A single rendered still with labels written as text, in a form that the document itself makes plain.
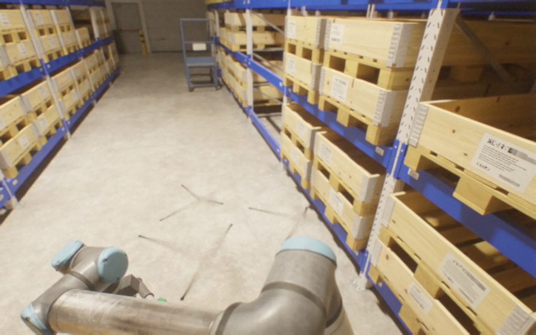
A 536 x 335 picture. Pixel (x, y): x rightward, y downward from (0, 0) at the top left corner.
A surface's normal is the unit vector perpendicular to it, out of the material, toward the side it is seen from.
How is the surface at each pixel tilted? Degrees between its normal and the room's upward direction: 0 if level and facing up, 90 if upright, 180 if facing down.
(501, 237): 90
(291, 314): 22
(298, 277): 2
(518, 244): 90
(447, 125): 90
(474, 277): 90
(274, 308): 12
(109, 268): 72
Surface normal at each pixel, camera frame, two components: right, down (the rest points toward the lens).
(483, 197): -0.95, 0.14
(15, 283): 0.02, -0.87
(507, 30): 0.30, 0.47
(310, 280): 0.37, -0.74
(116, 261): 0.92, -0.14
